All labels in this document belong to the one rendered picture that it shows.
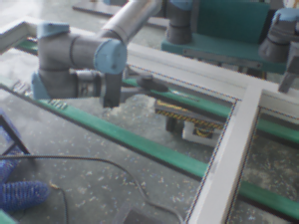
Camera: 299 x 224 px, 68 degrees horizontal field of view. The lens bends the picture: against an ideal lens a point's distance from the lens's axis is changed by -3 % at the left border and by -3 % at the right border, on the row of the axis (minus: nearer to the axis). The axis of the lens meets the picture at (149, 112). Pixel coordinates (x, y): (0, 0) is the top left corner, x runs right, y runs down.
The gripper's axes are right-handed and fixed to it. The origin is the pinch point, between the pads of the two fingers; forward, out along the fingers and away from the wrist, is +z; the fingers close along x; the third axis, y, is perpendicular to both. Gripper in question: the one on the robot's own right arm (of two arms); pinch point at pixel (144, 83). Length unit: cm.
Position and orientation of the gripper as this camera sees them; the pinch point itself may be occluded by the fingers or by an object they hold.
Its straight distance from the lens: 70.5
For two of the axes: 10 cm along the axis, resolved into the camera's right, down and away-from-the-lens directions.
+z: 8.9, -0.7, 4.5
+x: 1.6, -8.7, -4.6
